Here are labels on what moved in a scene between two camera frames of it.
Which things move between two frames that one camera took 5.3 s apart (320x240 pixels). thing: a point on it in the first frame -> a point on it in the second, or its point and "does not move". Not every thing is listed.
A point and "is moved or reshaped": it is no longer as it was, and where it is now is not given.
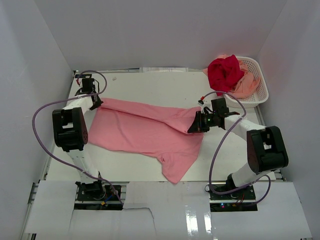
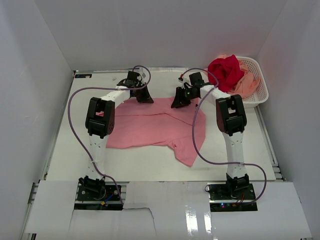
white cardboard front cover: (157, 210) does not move
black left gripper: (97, 103) -> (146, 98)
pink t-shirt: (161, 132) is moved or reshaped
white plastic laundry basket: (261, 92) does not move
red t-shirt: (224, 73) does not move
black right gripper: (197, 126) -> (179, 100)
